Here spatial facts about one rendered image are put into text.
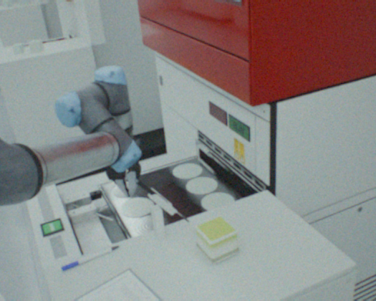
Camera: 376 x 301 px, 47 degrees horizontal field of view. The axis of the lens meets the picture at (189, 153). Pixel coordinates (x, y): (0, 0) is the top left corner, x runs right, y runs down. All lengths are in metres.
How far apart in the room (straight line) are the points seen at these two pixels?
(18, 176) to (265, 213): 0.67
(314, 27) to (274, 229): 0.51
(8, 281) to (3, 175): 2.00
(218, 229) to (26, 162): 0.47
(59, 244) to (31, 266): 1.53
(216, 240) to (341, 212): 0.64
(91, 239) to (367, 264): 1.02
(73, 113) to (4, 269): 1.84
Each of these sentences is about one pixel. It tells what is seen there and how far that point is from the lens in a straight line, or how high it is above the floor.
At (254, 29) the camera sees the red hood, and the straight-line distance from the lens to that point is 1.04.
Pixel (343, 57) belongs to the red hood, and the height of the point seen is 1.30.
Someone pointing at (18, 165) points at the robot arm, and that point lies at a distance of 0.69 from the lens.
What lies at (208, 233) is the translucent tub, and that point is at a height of 1.03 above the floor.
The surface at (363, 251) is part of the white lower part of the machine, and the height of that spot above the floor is 0.55.
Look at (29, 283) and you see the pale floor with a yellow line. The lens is 2.58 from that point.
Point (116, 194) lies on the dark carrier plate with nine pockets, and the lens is 1.40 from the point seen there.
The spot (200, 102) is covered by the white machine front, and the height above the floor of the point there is 1.09.
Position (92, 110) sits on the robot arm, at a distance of 1.00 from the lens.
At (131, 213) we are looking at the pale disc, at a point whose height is 0.90.
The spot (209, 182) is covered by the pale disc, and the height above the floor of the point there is 0.90.
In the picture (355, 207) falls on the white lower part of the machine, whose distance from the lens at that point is 1.54.
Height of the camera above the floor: 1.65
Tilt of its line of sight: 28 degrees down
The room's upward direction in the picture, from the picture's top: 5 degrees counter-clockwise
